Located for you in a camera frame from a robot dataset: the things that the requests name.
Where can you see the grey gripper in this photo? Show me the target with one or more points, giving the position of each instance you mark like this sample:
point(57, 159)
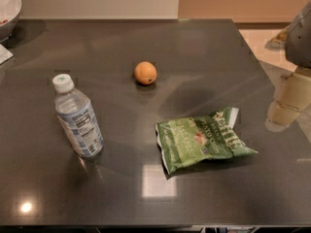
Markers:
point(300, 44)

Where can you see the green jalapeno chip bag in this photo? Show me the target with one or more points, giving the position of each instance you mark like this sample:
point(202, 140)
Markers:
point(187, 141)

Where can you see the orange fruit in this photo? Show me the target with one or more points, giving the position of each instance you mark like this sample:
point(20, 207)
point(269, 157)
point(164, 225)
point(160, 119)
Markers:
point(145, 73)

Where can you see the clear plastic water bottle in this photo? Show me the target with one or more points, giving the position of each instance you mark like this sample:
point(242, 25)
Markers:
point(77, 117)

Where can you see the white paper sheet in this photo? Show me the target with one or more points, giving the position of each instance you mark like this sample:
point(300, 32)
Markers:
point(5, 55)

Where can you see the white bowl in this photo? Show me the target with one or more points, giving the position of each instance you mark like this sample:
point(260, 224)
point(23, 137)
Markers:
point(9, 14)

